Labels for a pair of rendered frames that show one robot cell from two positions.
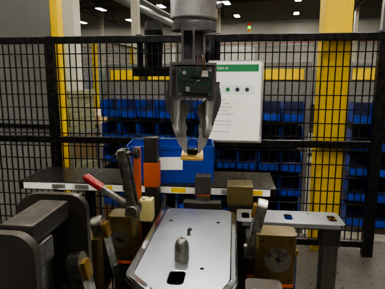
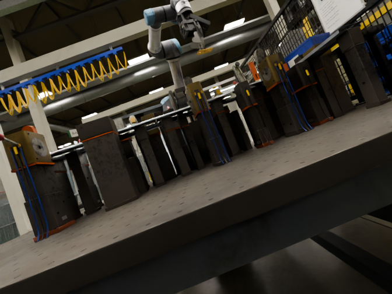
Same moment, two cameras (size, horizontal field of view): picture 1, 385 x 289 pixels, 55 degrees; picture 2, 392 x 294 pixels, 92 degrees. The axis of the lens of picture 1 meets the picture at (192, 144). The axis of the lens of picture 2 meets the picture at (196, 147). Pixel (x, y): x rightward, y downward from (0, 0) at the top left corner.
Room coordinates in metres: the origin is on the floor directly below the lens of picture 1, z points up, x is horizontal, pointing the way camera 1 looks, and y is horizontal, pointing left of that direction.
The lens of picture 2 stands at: (0.16, -0.86, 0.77)
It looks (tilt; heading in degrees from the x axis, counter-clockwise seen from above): 3 degrees up; 74
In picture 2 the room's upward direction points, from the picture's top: 21 degrees counter-clockwise
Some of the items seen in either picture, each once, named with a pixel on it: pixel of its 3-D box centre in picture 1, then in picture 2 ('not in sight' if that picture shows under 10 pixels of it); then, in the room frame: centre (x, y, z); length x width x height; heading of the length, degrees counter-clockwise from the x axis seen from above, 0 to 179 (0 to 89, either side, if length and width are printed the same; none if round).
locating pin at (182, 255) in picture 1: (181, 251); not in sight; (0.75, 0.02, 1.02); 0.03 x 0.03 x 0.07
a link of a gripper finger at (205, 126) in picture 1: (204, 127); (197, 40); (0.61, -0.02, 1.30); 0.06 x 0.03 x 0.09; 179
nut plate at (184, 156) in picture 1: (192, 152); (204, 50); (0.63, 0.00, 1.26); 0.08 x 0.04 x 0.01; 179
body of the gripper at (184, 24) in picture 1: (193, 62); (188, 24); (0.60, 0.00, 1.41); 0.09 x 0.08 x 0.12; 179
